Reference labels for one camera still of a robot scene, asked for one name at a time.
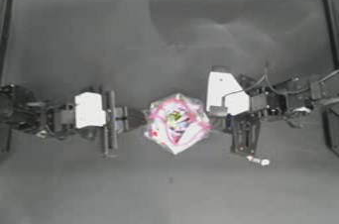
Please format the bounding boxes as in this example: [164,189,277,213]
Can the clear bag with pink zip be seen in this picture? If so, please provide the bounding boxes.
[143,92,214,156]

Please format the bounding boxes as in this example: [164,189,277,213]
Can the white candy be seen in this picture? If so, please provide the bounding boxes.
[246,155,271,167]

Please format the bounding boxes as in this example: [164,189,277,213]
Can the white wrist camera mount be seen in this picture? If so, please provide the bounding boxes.
[206,70,253,118]
[74,91,107,129]

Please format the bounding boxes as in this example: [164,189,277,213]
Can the thin black camera cable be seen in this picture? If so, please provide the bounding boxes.
[220,62,271,102]

